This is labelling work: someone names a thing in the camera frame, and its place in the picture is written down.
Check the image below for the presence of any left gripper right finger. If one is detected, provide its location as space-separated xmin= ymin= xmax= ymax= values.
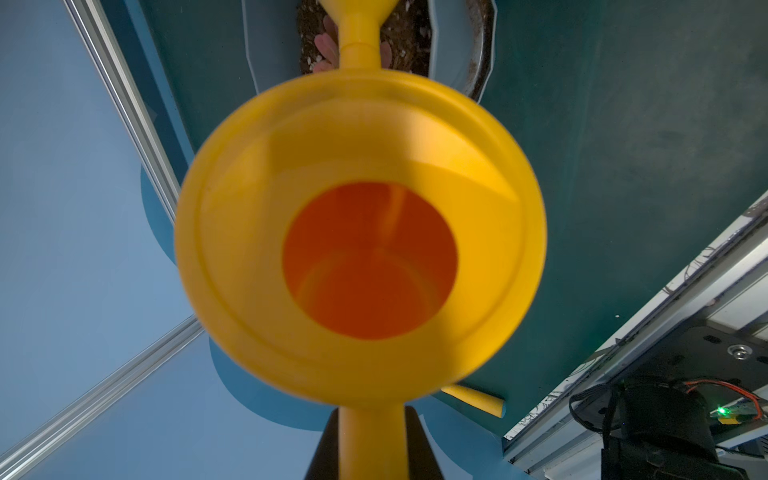
xmin=405 ymin=406 xmax=444 ymax=480

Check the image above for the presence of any aluminium frame back bar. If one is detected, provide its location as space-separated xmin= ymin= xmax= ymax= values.
xmin=1 ymin=315 xmax=203 ymax=479

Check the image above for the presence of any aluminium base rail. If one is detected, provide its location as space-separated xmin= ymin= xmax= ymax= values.
xmin=503 ymin=196 xmax=767 ymax=479

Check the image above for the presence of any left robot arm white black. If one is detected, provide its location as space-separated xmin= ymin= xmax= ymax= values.
xmin=304 ymin=383 xmax=750 ymax=479

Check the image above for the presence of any blue-grey faceted plant pot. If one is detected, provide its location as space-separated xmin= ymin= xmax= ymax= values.
xmin=242 ymin=1 xmax=472 ymax=96

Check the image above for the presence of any blue-grey saucer under blue pot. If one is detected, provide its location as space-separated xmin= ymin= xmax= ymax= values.
xmin=463 ymin=0 xmax=497 ymax=103

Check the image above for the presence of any yellow plastic watering can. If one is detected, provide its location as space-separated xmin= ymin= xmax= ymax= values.
xmin=175 ymin=1 xmax=547 ymax=479

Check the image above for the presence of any blue yellow garden hand rake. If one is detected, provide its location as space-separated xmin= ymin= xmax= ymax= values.
xmin=441 ymin=384 xmax=506 ymax=418

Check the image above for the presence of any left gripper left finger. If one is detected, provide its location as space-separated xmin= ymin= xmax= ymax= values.
xmin=304 ymin=409 xmax=339 ymax=480

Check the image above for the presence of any pink succulent in blue pot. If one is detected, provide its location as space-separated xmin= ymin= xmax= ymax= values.
xmin=310 ymin=15 xmax=393 ymax=73

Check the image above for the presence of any left aluminium frame post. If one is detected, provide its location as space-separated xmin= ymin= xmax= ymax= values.
xmin=64 ymin=0 xmax=181 ymax=222

